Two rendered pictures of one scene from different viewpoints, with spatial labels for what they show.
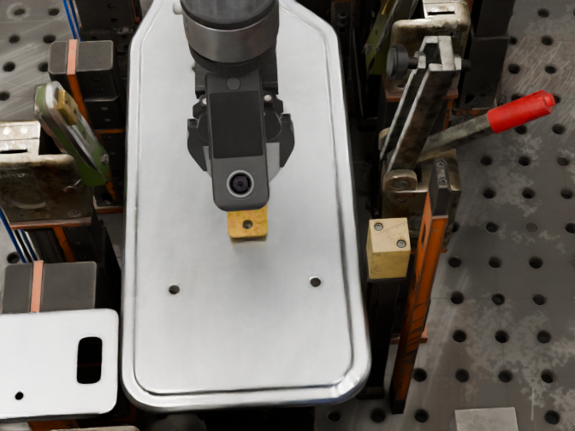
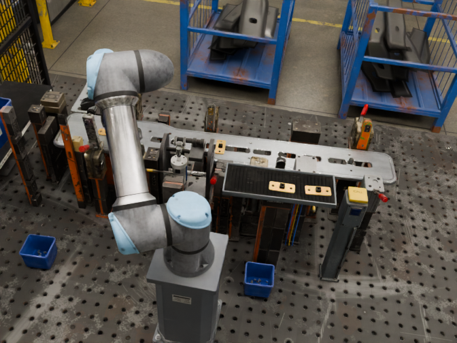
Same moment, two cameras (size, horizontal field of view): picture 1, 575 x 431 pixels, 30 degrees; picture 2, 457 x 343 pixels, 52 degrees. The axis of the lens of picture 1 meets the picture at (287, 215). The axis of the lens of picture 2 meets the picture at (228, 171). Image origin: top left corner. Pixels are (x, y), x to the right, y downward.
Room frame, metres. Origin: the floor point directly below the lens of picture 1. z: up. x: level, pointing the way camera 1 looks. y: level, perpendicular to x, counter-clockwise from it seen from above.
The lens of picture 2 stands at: (1.14, -1.39, 2.25)
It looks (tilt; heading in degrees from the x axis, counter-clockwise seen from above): 44 degrees down; 94
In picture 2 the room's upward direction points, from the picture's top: 5 degrees clockwise
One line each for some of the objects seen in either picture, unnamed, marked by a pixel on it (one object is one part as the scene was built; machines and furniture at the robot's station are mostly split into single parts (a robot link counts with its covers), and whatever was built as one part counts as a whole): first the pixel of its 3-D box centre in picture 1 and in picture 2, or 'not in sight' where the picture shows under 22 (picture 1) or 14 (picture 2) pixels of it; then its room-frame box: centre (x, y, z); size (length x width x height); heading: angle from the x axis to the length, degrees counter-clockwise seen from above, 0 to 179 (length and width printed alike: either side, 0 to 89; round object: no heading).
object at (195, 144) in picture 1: (213, 137); not in sight; (0.53, 0.06, 1.10); 0.05 x 0.02 x 0.09; 91
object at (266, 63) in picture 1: (235, 71); not in sight; (0.56, 0.04, 1.16); 0.09 x 0.08 x 0.12; 1
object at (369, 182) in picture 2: not in sight; (361, 214); (1.59, -0.10, 0.88); 0.11 x 0.10 x 0.36; 91
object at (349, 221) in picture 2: not in sight; (341, 239); (1.49, -0.27, 0.92); 0.08 x 0.08 x 0.44; 1
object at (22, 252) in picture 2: not in sight; (39, 252); (0.37, -0.41, 0.74); 0.11 x 0.10 x 0.09; 1
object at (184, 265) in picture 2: not in sight; (189, 245); (0.98, -0.57, 1.15); 0.15 x 0.15 x 0.10
